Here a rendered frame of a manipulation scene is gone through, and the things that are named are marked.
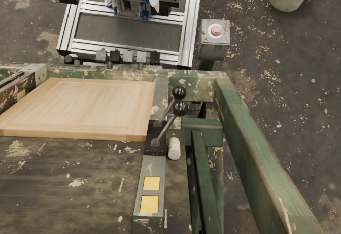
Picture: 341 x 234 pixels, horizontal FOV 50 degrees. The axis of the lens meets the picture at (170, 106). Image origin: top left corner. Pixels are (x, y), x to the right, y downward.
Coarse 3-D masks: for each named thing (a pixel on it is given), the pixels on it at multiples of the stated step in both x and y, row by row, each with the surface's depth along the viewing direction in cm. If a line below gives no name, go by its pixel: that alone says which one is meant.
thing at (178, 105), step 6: (174, 102) 81; (180, 102) 80; (174, 108) 80; (180, 108) 79; (186, 108) 80; (174, 114) 81; (180, 114) 80; (168, 126) 82; (162, 132) 82; (156, 138) 84; (156, 144) 82
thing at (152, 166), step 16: (160, 80) 144; (160, 96) 123; (160, 112) 108; (144, 160) 78; (160, 160) 78; (144, 176) 72; (160, 176) 72; (144, 192) 66; (160, 192) 66; (160, 208) 62; (144, 224) 60; (160, 224) 60
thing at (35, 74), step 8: (32, 64) 146; (40, 64) 147; (16, 72) 133; (24, 72) 136; (32, 72) 135; (40, 72) 142; (8, 80) 123; (16, 80) 123; (24, 80) 127; (32, 80) 134; (40, 80) 142; (0, 88) 117; (8, 88) 114; (16, 88) 120; (24, 88) 127; (32, 88) 135; (0, 96) 109; (8, 96) 114; (16, 96) 120; (0, 104) 109; (8, 104) 115; (0, 112) 109
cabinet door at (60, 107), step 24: (24, 96) 124; (48, 96) 126; (72, 96) 127; (96, 96) 128; (120, 96) 129; (144, 96) 130; (0, 120) 102; (24, 120) 104; (48, 120) 104; (72, 120) 105; (96, 120) 106; (120, 120) 107; (144, 120) 107
